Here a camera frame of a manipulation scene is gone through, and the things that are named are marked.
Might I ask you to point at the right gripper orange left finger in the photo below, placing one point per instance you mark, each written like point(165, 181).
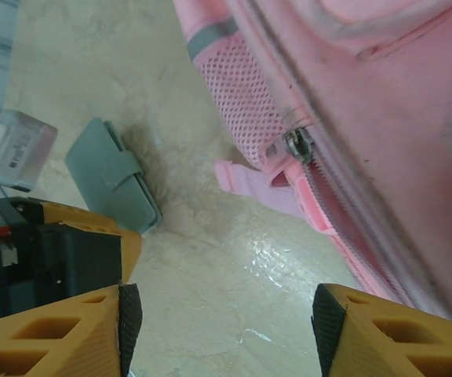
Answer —
point(53, 345)

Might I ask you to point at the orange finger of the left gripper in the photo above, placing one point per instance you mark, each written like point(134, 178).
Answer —
point(130, 251)

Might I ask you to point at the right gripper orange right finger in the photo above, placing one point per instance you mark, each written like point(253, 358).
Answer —
point(398, 345)

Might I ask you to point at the pink school backpack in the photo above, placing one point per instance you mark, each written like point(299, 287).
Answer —
point(367, 118)

